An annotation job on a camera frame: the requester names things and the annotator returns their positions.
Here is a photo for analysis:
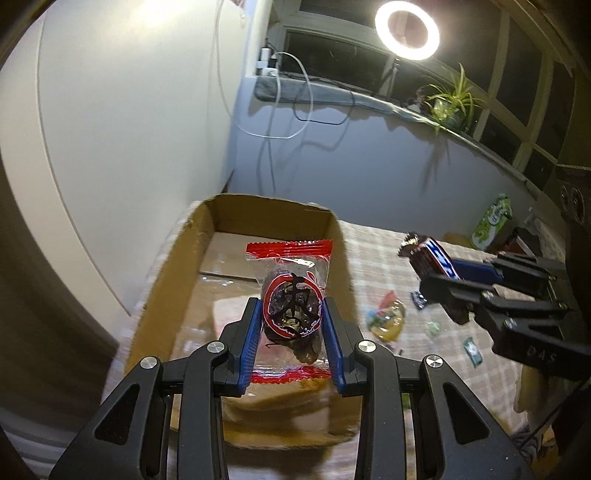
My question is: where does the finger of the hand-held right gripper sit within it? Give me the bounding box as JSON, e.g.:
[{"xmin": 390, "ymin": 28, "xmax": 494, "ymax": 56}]
[
  {"xmin": 450, "ymin": 251, "xmax": 571, "ymax": 301},
  {"xmin": 418, "ymin": 272, "xmax": 570, "ymax": 333}
]

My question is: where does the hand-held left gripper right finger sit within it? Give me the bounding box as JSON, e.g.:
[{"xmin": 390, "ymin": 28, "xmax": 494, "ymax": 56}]
[{"xmin": 322, "ymin": 298, "xmax": 539, "ymax": 480}]

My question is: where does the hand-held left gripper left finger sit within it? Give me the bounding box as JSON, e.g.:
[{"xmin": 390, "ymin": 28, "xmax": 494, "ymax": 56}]
[{"xmin": 48, "ymin": 298, "xmax": 262, "ymax": 480}]

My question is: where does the dark red blue snack bar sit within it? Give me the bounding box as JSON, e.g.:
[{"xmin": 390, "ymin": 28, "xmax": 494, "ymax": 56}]
[{"xmin": 397, "ymin": 233, "xmax": 476, "ymax": 325}]

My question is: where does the red clear snack packet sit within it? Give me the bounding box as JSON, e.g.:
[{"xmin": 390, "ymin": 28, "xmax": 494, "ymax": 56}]
[{"xmin": 245, "ymin": 239, "xmax": 340, "ymax": 386}]

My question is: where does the brown cardboard box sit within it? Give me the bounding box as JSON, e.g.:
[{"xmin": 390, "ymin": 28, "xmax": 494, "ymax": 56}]
[{"xmin": 124, "ymin": 193, "xmax": 363, "ymax": 450}]

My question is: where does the green white carton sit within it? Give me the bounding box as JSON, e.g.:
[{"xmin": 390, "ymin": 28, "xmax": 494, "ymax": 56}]
[{"xmin": 471, "ymin": 194, "xmax": 514, "ymax": 252}]

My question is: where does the dark box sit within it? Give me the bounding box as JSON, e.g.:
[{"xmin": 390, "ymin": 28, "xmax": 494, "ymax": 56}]
[{"xmin": 501, "ymin": 226, "xmax": 540, "ymax": 259}]

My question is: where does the yellow clear snack packet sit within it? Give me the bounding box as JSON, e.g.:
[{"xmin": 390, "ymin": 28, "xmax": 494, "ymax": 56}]
[{"xmin": 367, "ymin": 291, "xmax": 408, "ymax": 343}]

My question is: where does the green candy packet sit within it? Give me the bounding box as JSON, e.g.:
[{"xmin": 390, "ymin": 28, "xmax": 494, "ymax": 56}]
[{"xmin": 464, "ymin": 337, "xmax": 484, "ymax": 366}]

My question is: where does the pink plaid blanket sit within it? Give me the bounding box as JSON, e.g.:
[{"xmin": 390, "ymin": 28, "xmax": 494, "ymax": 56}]
[{"xmin": 102, "ymin": 198, "xmax": 568, "ymax": 480}]

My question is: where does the potted spider plant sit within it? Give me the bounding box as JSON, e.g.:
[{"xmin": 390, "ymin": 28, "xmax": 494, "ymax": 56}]
[{"xmin": 416, "ymin": 62, "xmax": 489, "ymax": 136}]

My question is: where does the grey cloth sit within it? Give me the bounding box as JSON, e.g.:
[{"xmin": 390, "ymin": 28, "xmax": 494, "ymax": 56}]
[{"xmin": 254, "ymin": 74, "xmax": 529, "ymax": 178}]

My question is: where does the dark glass window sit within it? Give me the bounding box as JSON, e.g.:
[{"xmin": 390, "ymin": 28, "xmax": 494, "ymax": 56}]
[{"xmin": 268, "ymin": 0, "xmax": 591, "ymax": 197}]

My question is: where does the white charger plug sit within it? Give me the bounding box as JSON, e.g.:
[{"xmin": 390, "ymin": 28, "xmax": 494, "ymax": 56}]
[{"xmin": 256, "ymin": 45, "xmax": 283, "ymax": 77}]

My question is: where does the black cable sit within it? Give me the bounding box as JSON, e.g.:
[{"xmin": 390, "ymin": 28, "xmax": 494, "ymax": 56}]
[{"xmin": 277, "ymin": 69, "xmax": 357, "ymax": 128}]

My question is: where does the white ring light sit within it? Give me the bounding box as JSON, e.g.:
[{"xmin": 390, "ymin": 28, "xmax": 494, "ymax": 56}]
[{"xmin": 374, "ymin": 0, "xmax": 440, "ymax": 100}]

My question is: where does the white cable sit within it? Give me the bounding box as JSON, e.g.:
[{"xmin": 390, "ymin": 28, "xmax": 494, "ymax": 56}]
[{"xmin": 212, "ymin": 0, "xmax": 315, "ymax": 140}]

